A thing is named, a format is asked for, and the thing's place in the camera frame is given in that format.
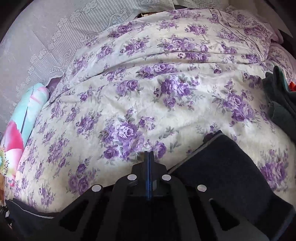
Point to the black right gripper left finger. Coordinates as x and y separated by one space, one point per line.
100 213

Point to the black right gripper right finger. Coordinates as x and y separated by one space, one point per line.
180 223

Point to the dark navy pants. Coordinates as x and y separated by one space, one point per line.
230 178

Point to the folded teal pink floral quilt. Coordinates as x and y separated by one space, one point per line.
19 129

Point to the purple floral bedspread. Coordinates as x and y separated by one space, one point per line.
159 83

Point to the pile of clothes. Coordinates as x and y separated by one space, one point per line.
281 101

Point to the white lace cover cloth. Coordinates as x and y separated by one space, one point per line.
46 34

